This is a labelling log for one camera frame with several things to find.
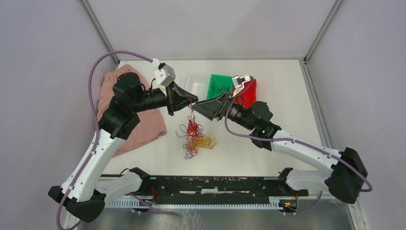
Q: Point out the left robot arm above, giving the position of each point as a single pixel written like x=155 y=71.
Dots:
x=81 y=194

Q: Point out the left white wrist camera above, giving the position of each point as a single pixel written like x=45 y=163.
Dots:
x=164 y=75

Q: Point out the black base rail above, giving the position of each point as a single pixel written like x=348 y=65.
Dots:
x=210 y=190

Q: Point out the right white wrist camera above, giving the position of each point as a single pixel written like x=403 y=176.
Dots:
x=241 y=84

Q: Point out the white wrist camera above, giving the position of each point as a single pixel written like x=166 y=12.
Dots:
x=241 y=84
x=164 y=75

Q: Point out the red plastic bin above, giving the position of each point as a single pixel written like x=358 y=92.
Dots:
x=247 y=98

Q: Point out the clear plastic bin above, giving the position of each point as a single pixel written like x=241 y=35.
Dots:
x=198 y=85

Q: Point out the pink cloth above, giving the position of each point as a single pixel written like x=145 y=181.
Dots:
x=151 y=126

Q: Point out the white slotted cable duct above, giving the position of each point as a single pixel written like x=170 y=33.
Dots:
x=131 y=202

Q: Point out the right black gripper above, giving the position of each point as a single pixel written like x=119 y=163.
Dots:
x=215 y=108

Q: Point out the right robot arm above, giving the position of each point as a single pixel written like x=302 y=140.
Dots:
x=341 y=173

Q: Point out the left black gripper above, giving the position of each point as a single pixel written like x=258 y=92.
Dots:
x=178 y=103

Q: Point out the green plastic bin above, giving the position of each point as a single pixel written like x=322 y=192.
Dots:
x=218 y=84

